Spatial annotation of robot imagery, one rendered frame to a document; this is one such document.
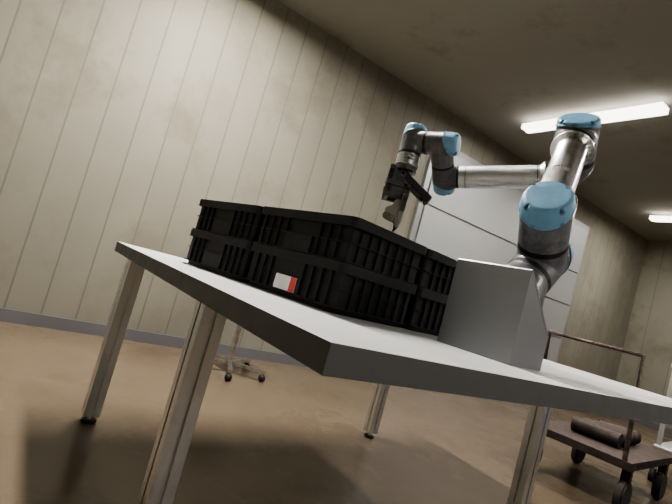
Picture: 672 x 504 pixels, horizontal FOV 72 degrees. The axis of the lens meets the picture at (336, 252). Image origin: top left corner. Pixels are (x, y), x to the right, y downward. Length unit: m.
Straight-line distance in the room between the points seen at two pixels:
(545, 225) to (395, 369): 0.64
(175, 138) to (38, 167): 0.88
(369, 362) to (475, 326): 0.57
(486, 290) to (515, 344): 0.14
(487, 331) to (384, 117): 3.60
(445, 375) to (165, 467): 0.71
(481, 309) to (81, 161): 2.89
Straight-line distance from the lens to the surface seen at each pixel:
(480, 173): 1.60
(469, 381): 0.73
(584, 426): 3.39
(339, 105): 4.26
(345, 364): 0.57
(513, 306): 1.09
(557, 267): 1.25
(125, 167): 3.53
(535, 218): 1.15
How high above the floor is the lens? 0.76
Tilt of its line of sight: 4 degrees up
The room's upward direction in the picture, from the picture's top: 16 degrees clockwise
